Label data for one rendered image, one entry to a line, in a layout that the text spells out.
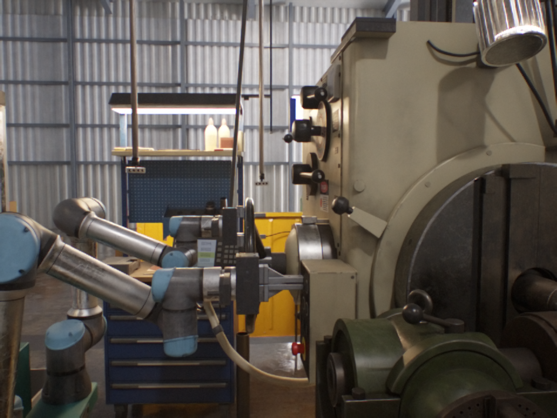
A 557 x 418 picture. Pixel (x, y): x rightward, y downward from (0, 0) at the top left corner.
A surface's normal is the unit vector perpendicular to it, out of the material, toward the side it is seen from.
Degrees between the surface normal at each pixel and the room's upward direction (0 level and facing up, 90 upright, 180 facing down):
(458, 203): 90
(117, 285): 73
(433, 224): 90
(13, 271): 82
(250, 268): 90
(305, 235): 40
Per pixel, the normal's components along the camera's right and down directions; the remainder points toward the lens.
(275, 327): 0.09, 0.07
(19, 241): 0.40, -0.07
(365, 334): 0.04, -0.88
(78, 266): 0.56, -0.20
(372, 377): 0.08, -0.35
